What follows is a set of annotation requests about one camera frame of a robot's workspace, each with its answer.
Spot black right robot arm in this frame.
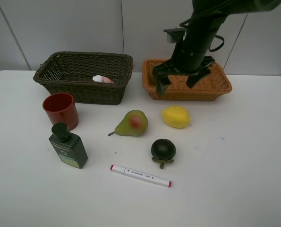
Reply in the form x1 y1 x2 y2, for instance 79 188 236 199
152 0 281 96

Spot yellow lemon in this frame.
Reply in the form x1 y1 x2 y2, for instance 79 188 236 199
162 106 191 129

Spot dark green pump bottle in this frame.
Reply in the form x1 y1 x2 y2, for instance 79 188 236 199
49 122 88 169

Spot dark brown wicker basket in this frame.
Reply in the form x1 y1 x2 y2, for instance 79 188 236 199
33 52 133 105

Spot pink bottle white cap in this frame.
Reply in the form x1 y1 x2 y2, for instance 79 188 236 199
92 75 115 84

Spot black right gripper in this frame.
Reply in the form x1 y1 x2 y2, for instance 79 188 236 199
152 40 215 96

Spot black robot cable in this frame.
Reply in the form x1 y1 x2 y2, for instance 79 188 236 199
179 17 225 52

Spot red plastic cup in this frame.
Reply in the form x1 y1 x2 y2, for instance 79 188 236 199
43 92 79 131

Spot green red pear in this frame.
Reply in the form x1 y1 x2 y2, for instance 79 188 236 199
108 110 148 137

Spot orange wicker basket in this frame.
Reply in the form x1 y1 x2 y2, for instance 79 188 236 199
142 59 232 101

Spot brown kiwi fruit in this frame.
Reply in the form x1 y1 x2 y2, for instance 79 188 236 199
148 68 157 86

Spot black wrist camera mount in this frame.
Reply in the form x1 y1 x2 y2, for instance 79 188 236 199
164 27 187 44

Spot white pink-tipped marker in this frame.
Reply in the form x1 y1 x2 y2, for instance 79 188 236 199
110 165 172 188

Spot dark mangosteen fruit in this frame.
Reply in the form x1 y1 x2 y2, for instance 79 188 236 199
151 139 176 169

